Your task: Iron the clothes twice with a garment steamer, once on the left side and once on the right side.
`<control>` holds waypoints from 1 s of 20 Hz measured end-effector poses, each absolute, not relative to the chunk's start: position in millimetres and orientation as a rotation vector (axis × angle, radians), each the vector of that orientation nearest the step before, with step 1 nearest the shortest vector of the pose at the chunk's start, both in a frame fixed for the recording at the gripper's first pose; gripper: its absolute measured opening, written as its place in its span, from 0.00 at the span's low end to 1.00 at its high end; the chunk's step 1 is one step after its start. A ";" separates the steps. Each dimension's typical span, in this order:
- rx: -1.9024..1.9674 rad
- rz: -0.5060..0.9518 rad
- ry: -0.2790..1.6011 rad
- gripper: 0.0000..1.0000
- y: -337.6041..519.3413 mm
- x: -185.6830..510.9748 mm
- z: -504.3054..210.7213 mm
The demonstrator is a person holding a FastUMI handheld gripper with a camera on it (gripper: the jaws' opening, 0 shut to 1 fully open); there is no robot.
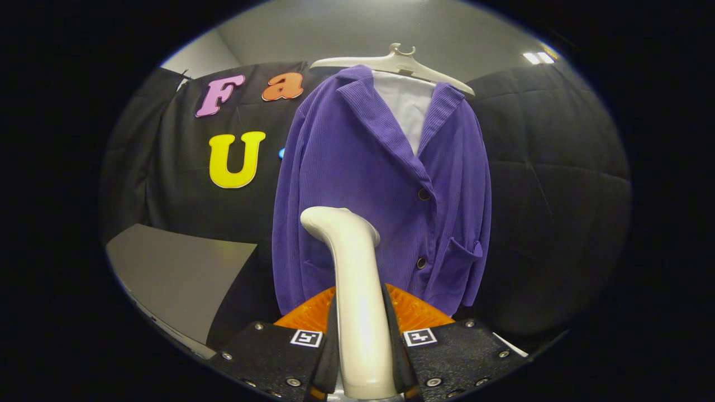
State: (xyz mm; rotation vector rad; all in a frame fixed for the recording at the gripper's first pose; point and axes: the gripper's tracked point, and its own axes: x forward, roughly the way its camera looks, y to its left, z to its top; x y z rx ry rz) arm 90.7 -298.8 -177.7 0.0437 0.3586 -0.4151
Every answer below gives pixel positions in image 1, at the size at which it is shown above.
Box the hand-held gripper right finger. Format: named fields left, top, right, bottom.
left=382, top=282, right=529, bottom=400

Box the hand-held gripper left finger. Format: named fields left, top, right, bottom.
left=208, top=285, right=341, bottom=402

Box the white garment steamer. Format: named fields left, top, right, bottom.
left=300, top=206, right=401, bottom=400

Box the purple corduroy jacket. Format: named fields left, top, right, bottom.
left=271, top=64, right=493, bottom=317

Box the white shirt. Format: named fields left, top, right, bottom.
left=371, top=70, right=437, bottom=156

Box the white sheet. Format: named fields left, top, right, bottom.
left=494, top=333, right=529, bottom=358

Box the black backdrop cloth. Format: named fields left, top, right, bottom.
left=101, top=60, right=632, bottom=350

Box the white plastic hanger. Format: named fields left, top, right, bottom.
left=309, top=43, right=476, bottom=97

